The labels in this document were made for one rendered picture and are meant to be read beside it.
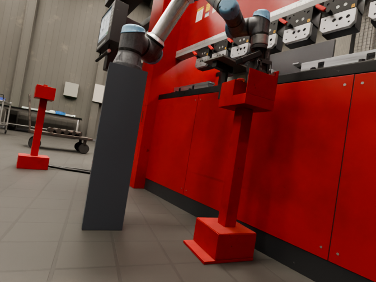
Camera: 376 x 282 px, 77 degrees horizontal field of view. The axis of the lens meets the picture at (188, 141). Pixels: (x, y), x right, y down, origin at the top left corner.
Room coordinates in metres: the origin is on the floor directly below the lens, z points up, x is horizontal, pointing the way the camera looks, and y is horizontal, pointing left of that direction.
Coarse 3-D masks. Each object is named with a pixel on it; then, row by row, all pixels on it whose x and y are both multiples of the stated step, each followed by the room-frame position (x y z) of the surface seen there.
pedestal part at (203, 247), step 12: (204, 228) 1.06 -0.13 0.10; (216, 228) 1.02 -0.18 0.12; (228, 228) 1.04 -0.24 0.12; (240, 228) 1.07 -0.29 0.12; (192, 240) 1.13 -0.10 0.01; (204, 240) 1.04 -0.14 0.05; (216, 240) 0.97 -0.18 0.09; (228, 240) 0.98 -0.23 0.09; (240, 240) 1.00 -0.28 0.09; (252, 240) 1.03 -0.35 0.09; (192, 252) 1.02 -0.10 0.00; (204, 252) 1.02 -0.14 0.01; (216, 252) 0.96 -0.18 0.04; (228, 252) 0.98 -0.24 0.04; (240, 252) 1.01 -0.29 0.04; (252, 252) 1.04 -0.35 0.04; (204, 264) 0.94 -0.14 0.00
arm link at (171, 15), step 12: (180, 0) 1.20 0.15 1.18; (192, 0) 1.21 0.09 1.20; (168, 12) 1.22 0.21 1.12; (180, 12) 1.23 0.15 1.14; (156, 24) 1.25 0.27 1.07; (168, 24) 1.24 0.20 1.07; (156, 36) 1.25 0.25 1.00; (156, 48) 1.26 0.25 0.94; (144, 60) 1.30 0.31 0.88; (156, 60) 1.32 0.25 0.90
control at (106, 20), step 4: (108, 12) 2.17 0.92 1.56; (104, 16) 2.29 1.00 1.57; (108, 16) 2.15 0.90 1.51; (104, 20) 2.26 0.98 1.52; (108, 20) 2.13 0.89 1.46; (104, 24) 2.24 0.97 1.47; (108, 24) 2.11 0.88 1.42; (104, 28) 2.22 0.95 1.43; (108, 28) 2.09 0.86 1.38; (100, 32) 2.33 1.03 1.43; (104, 32) 2.19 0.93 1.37; (100, 36) 2.30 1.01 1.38; (104, 36) 2.17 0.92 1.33; (100, 40) 2.28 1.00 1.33
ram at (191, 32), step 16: (240, 0) 1.63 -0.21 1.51; (256, 0) 1.51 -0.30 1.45; (272, 0) 1.41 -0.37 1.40; (288, 0) 1.32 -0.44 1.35; (320, 0) 1.17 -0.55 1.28; (192, 16) 2.09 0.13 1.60; (208, 16) 1.90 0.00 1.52; (272, 16) 1.39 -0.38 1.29; (192, 32) 2.06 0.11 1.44; (208, 32) 1.88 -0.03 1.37; (192, 48) 2.02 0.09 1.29
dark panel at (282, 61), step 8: (328, 40) 1.64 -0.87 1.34; (304, 48) 1.78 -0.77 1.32; (312, 48) 1.73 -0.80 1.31; (320, 48) 1.69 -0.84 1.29; (328, 48) 1.64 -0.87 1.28; (272, 56) 2.00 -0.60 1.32; (280, 56) 1.94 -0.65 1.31; (288, 56) 1.88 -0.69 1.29; (296, 56) 1.83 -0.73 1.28; (304, 56) 1.77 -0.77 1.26; (312, 56) 1.72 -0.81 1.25; (320, 56) 1.68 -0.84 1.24; (328, 56) 1.63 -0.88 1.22; (272, 64) 1.99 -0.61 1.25; (280, 64) 1.93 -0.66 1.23; (288, 64) 1.87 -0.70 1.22; (280, 72) 1.92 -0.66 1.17; (288, 72) 1.87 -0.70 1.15; (296, 72) 1.81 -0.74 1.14
